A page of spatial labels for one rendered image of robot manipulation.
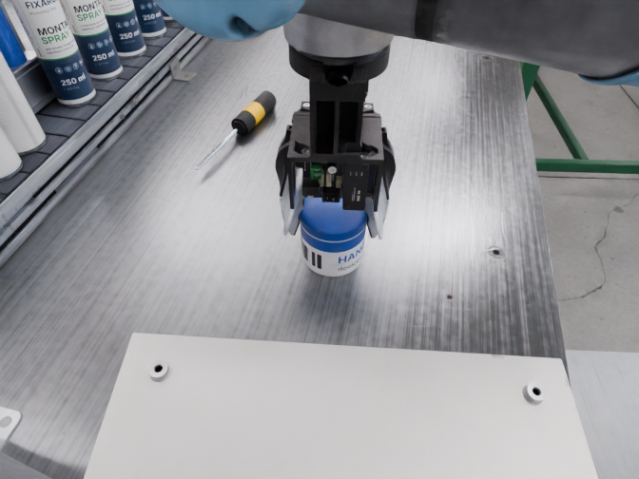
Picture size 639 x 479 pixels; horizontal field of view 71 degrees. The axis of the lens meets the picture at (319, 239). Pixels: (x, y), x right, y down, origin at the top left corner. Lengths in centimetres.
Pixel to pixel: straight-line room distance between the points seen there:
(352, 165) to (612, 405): 31
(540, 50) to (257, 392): 23
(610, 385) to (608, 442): 5
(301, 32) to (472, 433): 26
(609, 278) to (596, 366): 133
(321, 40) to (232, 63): 60
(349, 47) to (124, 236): 37
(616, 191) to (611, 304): 62
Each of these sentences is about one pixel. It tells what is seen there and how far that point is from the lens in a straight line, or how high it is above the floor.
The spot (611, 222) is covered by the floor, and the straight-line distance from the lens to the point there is 204.
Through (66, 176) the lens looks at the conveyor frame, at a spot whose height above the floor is 85.
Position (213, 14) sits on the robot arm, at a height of 115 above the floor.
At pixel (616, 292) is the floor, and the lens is 180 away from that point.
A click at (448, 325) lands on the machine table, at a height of 83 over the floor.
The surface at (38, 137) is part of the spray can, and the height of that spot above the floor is 89.
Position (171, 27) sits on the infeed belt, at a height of 88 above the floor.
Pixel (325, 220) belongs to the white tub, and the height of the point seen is 90.
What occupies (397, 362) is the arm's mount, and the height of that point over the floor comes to 95.
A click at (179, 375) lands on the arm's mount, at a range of 30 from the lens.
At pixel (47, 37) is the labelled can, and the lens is 69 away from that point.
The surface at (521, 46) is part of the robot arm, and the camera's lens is 18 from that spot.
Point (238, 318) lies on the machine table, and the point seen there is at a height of 83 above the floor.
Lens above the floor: 121
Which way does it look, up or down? 47 degrees down
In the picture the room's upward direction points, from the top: straight up
